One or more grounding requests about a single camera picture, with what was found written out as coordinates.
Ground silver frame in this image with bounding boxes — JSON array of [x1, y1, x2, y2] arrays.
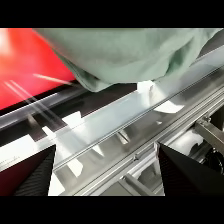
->
[[0, 44, 224, 197]]

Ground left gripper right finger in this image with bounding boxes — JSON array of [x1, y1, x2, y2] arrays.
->
[[156, 142, 224, 197]]

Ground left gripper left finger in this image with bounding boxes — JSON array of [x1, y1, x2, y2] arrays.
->
[[0, 144, 57, 197]]

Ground green T-shirt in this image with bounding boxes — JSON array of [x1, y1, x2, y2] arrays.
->
[[33, 28, 223, 93]]

